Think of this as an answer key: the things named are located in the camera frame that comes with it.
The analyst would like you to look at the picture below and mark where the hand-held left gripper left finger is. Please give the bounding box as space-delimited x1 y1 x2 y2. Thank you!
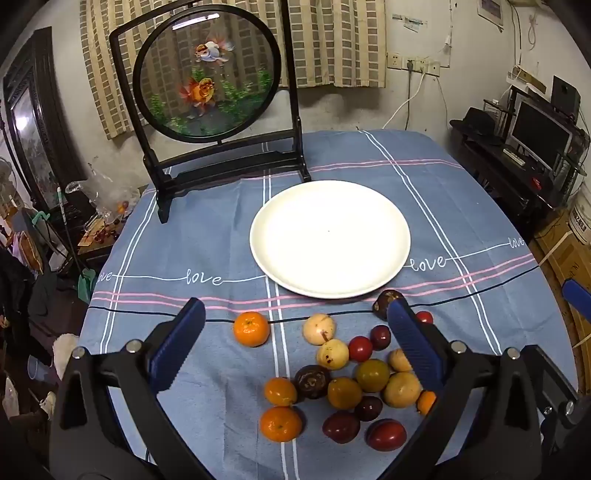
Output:
48 298 232 480

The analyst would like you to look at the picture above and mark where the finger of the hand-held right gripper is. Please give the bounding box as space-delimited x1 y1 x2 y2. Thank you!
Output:
561 279 591 324
526 345 583 462

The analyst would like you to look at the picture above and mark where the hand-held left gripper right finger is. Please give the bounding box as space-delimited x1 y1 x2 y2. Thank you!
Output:
387 298 546 480

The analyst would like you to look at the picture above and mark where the green-yellow mandarin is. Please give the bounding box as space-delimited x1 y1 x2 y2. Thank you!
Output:
355 359 391 393

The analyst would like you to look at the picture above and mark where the bright red tomato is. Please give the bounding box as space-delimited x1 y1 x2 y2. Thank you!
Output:
348 335 374 362

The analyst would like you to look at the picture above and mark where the small dark purple plum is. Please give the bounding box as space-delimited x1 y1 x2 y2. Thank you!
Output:
353 395 384 422

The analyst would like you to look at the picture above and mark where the large orange mandarin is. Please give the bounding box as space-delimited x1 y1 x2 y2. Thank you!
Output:
233 311 271 348
260 406 303 443

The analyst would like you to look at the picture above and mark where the yellow-orange mandarin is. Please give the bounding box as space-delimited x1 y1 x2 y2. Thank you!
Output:
327 377 363 410

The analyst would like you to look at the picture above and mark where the white round plate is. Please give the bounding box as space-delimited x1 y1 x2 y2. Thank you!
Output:
249 180 411 298

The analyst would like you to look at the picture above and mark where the cardboard box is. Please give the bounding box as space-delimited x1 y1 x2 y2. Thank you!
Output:
531 208 591 370

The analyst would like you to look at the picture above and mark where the dark purple passion fruit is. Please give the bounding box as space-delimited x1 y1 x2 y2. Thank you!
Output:
294 364 332 400
373 289 402 320

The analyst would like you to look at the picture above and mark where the white bucket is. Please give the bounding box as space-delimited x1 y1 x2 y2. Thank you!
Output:
567 182 591 245

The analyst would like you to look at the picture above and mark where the blue plaid tablecloth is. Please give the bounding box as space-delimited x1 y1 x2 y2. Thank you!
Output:
76 129 580 480

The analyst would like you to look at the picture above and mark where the low wooden side table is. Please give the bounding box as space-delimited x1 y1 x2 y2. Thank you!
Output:
76 212 125 259

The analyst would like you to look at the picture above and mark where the black media stand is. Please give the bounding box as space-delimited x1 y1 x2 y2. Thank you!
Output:
450 129 573 238

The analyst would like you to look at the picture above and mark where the black computer monitor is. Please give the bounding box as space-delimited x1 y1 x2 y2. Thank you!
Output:
510 99 575 169

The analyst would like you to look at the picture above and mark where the clear plastic bag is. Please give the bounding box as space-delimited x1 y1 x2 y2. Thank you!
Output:
65 157 144 222

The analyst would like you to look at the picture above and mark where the black hat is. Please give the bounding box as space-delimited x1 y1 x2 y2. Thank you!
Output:
449 107 502 136

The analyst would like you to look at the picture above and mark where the black speaker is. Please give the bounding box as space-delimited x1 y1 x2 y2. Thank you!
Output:
551 75 581 121

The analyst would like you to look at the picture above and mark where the yellow flat box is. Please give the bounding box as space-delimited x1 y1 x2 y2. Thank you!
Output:
508 67 550 93

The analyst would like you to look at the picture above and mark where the round goldfish screen on stand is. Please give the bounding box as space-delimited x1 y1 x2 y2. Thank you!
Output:
109 0 312 224

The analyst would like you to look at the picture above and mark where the beige checked curtain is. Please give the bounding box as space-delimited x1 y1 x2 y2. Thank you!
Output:
78 0 387 139

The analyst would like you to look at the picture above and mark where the white power cable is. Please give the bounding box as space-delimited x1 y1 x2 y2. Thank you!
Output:
381 69 428 131

